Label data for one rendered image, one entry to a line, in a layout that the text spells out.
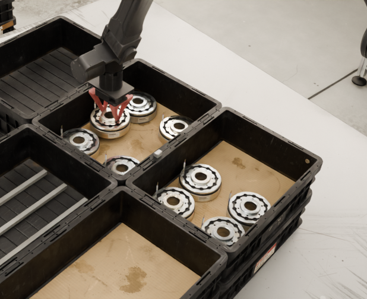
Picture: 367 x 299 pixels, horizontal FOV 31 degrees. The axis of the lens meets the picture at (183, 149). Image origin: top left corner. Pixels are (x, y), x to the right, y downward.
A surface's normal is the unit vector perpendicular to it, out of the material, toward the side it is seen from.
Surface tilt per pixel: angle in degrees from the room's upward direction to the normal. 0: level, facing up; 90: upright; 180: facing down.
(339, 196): 0
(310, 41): 0
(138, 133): 0
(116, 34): 94
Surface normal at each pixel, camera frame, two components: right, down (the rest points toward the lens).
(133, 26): 0.58, 0.77
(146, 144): 0.11, -0.74
